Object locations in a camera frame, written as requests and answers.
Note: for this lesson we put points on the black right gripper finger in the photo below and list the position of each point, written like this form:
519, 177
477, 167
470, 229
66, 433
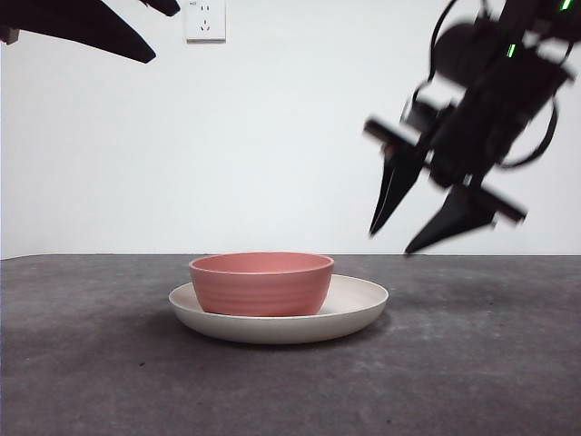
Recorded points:
458, 213
399, 181

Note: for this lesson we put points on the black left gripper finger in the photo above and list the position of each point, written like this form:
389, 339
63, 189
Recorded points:
81, 22
163, 4

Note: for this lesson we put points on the red ribbed bowl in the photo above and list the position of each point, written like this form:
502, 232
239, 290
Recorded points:
261, 286

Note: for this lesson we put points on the white round plate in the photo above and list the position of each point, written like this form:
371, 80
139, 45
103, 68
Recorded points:
281, 329

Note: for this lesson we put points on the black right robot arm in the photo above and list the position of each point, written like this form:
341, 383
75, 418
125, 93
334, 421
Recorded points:
463, 50

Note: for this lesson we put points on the white wall socket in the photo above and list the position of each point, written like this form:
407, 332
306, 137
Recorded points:
205, 22

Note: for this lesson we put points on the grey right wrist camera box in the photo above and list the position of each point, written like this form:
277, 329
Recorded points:
424, 113

